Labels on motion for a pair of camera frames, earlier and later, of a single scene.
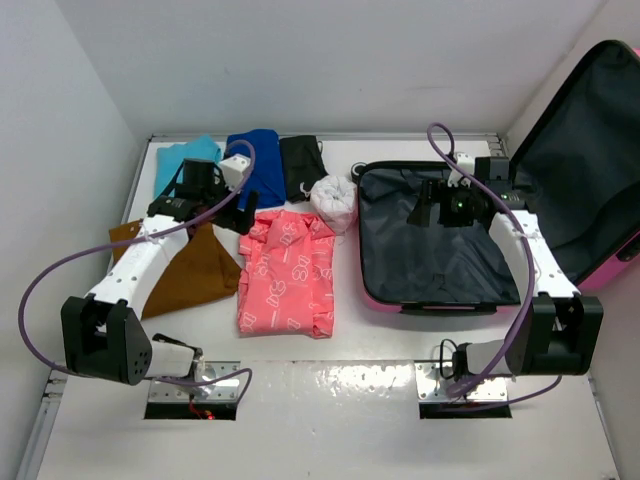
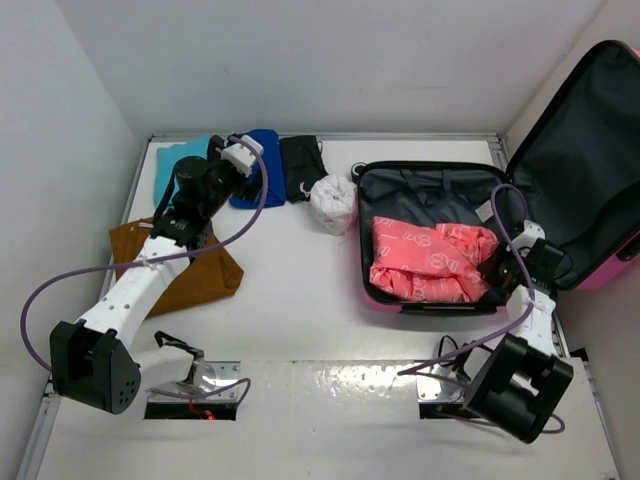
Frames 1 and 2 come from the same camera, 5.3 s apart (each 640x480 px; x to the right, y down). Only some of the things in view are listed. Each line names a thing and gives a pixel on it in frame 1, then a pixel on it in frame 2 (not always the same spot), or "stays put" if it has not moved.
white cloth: [335, 199] stays put
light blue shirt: [169, 159] stays put
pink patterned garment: [286, 277] → [420, 263]
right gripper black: [421, 214] → [489, 269]
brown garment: [205, 272] stays put
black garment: [302, 165] stays put
